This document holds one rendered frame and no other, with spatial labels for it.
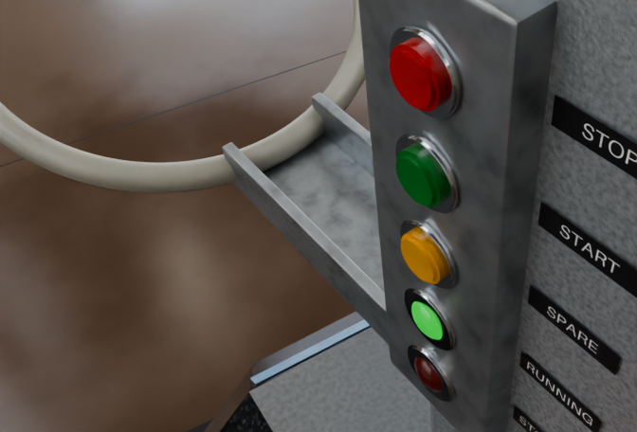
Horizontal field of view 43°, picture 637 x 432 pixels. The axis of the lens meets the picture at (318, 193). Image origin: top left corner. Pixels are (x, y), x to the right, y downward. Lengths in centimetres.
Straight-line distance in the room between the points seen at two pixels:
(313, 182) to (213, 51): 210
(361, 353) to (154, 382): 109
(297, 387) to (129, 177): 33
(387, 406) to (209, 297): 122
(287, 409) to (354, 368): 9
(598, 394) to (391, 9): 18
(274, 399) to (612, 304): 69
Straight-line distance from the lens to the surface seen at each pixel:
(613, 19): 24
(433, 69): 28
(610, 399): 36
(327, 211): 78
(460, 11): 26
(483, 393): 41
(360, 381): 96
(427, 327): 40
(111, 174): 80
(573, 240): 31
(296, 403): 96
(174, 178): 80
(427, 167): 31
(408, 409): 94
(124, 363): 206
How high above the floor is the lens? 165
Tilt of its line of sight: 46 degrees down
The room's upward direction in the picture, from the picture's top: 9 degrees counter-clockwise
